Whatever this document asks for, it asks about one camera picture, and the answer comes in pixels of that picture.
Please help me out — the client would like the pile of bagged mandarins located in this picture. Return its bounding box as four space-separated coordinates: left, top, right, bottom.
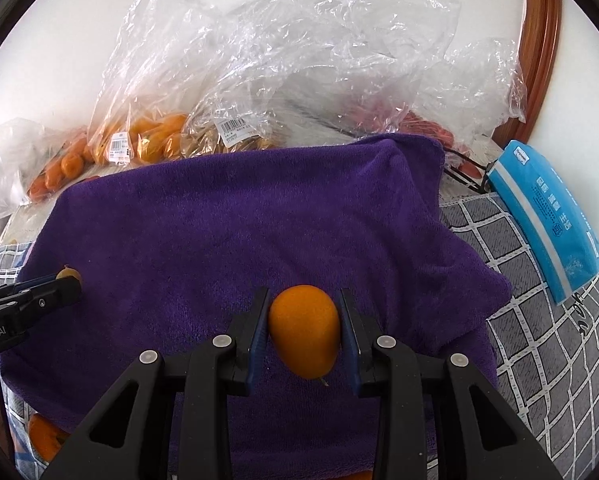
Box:
28 137 100 202

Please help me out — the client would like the thin black cord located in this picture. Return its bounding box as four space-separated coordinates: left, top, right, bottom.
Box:
442 144 503 195

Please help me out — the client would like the clear plastic bag of longans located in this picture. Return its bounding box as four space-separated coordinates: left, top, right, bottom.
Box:
178 55 300 157

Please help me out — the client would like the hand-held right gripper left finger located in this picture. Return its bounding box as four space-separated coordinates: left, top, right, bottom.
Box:
40 287 272 480

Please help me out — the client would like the purple towel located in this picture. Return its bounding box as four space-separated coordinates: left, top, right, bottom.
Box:
0 133 514 480

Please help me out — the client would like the clear plastic bag of kumquats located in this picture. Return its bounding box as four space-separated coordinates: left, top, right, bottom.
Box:
87 0 225 167

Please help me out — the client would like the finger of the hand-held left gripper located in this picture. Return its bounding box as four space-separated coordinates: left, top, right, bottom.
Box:
0 276 84 333
0 272 63 301

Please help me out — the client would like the round orange mandarin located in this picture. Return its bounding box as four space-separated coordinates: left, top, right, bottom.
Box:
28 412 71 464

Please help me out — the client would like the pile of bagged longans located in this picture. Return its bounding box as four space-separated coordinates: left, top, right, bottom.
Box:
180 120 275 157

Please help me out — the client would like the pile of bagged kumquats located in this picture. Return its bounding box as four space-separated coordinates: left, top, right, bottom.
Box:
90 112 189 165

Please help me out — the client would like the grey checked blanket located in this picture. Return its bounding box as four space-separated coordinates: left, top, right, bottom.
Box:
0 180 599 480

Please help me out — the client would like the brown wooden curved frame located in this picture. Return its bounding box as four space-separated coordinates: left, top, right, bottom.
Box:
489 0 563 142

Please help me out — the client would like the large clear crumpled plastic bag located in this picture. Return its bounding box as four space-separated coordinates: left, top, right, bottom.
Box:
260 0 527 161

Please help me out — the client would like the pile of red cherry tomatoes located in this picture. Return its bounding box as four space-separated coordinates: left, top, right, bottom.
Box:
359 102 480 178

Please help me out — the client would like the blue tissue pack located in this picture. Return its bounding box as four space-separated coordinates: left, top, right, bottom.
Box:
488 140 599 306

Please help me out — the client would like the oval orange kumquat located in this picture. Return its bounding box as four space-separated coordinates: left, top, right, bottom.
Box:
268 284 341 381

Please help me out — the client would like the clear plastic bag of mandarins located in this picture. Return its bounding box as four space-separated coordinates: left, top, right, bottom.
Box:
0 116 100 223

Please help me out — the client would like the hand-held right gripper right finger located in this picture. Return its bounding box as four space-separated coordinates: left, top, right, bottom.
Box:
337 287 564 480

